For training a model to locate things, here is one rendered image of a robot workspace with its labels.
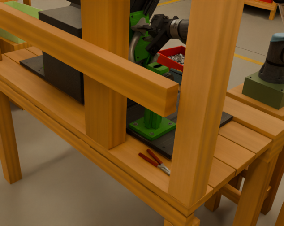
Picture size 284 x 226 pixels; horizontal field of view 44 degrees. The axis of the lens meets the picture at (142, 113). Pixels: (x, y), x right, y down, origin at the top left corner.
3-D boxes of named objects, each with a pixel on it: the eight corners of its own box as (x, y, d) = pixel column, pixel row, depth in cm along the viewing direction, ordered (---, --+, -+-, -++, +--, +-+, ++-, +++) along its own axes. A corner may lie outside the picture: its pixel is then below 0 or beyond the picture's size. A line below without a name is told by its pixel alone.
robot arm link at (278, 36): (279, 54, 180) (286, 28, 173) (298, 63, 170) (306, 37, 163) (260, 56, 176) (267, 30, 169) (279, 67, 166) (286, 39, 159)
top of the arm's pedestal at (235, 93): (256, 81, 205) (257, 75, 203) (309, 102, 186) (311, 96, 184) (224, 97, 186) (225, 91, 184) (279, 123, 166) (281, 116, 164)
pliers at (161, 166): (137, 155, 129) (138, 152, 128) (148, 150, 132) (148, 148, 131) (166, 179, 119) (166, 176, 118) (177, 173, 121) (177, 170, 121)
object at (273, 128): (81, 52, 245) (80, 31, 237) (281, 151, 158) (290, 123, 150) (64, 57, 236) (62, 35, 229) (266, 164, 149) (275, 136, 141)
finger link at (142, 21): (135, 18, 149) (154, 21, 145) (130, 30, 148) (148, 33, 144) (132, 14, 146) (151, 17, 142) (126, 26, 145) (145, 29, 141)
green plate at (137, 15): (141, 55, 168) (135, 9, 161) (153, 55, 162) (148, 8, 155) (123, 60, 161) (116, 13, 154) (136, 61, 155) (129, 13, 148)
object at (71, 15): (75, 70, 184) (71, 5, 166) (113, 91, 166) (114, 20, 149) (44, 80, 173) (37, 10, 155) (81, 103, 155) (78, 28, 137)
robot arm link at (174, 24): (185, 43, 135) (173, 30, 129) (176, 42, 138) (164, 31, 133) (192, 26, 136) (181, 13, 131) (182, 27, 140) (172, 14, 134)
